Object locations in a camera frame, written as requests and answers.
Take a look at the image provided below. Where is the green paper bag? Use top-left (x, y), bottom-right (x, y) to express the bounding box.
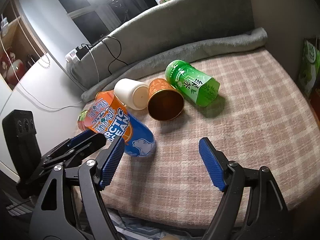
top-left (297, 38), bottom-right (320, 98)

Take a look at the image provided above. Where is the dark monitor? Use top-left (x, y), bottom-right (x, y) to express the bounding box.
top-left (71, 11), bottom-right (111, 45)

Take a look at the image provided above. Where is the white cable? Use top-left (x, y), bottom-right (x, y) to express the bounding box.
top-left (0, 37), bottom-right (97, 111)

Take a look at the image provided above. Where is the orange blue Arctic Ocean bottle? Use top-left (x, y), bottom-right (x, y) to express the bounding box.
top-left (84, 91), bottom-right (157, 158)

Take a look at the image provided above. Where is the white cup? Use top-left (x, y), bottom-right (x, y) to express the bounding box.
top-left (114, 78), bottom-right (150, 111)

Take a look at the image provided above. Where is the black cable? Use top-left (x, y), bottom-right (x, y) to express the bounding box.
top-left (85, 36), bottom-right (131, 75)

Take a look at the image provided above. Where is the pink plaid blanket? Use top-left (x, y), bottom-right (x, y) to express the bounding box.
top-left (75, 47), bottom-right (313, 230)

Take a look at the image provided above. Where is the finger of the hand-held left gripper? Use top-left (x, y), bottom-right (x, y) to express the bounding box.
top-left (72, 133), bottom-right (107, 159)
top-left (66, 130), bottom-right (98, 149)

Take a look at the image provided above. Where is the wooden shelf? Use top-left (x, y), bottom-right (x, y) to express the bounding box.
top-left (0, 0), bottom-right (48, 91)

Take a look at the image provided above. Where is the green tea bottle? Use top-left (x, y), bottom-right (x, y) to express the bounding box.
top-left (165, 59), bottom-right (221, 107)

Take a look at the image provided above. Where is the black power adapter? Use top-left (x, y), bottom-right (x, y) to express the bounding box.
top-left (76, 45), bottom-right (90, 56)

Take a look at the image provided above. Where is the blue striped cloth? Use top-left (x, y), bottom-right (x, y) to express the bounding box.
top-left (107, 209), bottom-right (208, 240)

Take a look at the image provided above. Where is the grey fleece blanket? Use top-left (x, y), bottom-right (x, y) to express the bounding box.
top-left (66, 0), bottom-right (268, 103)

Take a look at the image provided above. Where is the orange tin can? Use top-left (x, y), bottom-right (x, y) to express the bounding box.
top-left (147, 78), bottom-right (185, 122)

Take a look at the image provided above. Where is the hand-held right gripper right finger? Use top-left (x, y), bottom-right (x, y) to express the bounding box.
top-left (199, 137), bottom-right (290, 240)

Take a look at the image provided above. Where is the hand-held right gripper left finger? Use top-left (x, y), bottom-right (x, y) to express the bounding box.
top-left (29, 137), bottom-right (125, 240)

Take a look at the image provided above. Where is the white beaded cord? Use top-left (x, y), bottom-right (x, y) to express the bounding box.
top-left (14, 12), bottom-right (51, 68)

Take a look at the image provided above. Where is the white power strip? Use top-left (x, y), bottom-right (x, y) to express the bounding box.
top-left (65, 45), bottom-right (91, 63)

